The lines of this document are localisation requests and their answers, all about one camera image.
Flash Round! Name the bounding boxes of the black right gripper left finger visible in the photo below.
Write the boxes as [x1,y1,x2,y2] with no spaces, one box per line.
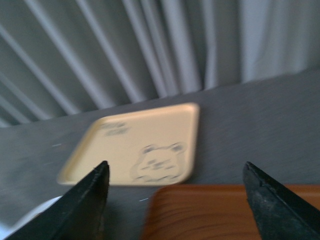
[7,160,110,240]

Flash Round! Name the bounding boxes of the grey curtain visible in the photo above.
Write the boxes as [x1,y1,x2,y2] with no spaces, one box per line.
[0,0,320,128]

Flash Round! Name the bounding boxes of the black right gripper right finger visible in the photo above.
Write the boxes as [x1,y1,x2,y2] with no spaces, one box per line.
[242,161,320,240]

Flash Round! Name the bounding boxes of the brown wooden tray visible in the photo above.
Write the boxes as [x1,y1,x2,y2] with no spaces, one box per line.
[140,184,320,240]

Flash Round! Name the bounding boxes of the yellow bear tray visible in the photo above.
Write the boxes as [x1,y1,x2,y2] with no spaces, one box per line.
[57,102,200,187]

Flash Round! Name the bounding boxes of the white round plate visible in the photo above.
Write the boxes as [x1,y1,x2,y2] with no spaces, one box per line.
[0,195,62,240]

